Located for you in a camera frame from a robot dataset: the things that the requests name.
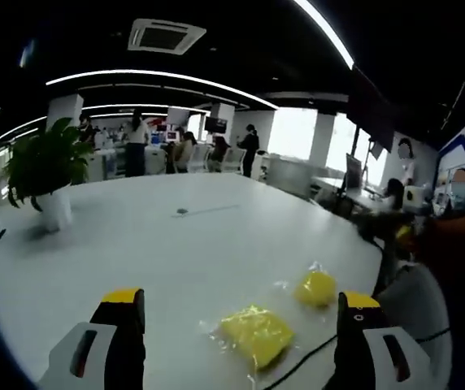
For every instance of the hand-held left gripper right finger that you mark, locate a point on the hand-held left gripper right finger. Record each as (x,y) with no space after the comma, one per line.
(354,345)

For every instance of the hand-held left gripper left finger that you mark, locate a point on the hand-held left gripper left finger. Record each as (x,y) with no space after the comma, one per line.
(122,345)

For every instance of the yellow round silicone block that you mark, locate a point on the yellow round silicone block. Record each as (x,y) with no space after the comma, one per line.
(315,288)

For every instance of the yellow rectangular silicone block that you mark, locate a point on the yellow rectangular silicone block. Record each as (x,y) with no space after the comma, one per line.
(257,333)

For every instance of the black tripod stand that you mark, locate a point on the black tripod stand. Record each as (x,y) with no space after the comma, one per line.
(356,162)

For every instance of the small dark table object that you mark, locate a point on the small dark table object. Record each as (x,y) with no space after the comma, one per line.
(182,211)

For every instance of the white office chair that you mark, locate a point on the white office chair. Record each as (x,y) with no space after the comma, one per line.
(201,158)
(234,160)

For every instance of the green potted plant white pot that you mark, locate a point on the green potted plant white pot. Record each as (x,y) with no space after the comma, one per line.
(49,162)

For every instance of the dark hanging screen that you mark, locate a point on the dark hanging screen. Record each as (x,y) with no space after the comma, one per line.
(216,124)

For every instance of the white ceiling light strip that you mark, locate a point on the white ceiling light strip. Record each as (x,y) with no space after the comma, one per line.
(326,28)
(155,73)

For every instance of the ceiling air conditioner vent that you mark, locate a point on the ceiling air conditioner vent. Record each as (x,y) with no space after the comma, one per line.
(167,36)

